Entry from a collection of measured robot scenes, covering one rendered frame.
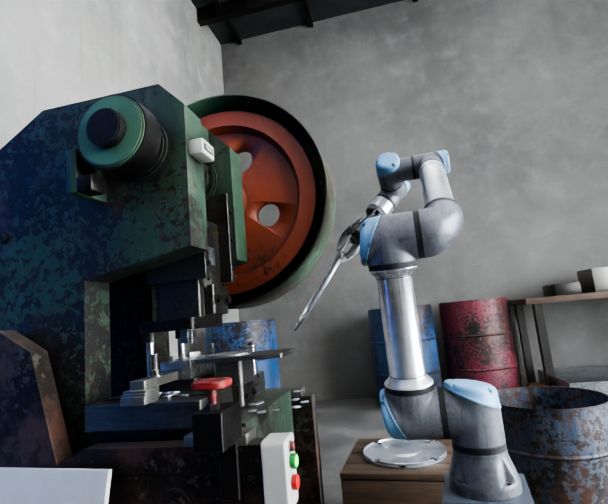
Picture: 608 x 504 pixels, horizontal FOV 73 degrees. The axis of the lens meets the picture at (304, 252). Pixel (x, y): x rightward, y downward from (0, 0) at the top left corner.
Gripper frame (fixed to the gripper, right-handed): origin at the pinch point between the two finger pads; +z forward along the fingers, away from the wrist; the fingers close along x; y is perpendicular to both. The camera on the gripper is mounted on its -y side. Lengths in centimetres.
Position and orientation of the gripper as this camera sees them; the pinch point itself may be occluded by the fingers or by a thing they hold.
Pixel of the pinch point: (339, 258)
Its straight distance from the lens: 134.0
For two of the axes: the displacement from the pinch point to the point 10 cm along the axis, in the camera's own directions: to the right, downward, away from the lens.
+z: -6.2, 7.3, -2.9
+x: 7.5, 6.6, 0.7
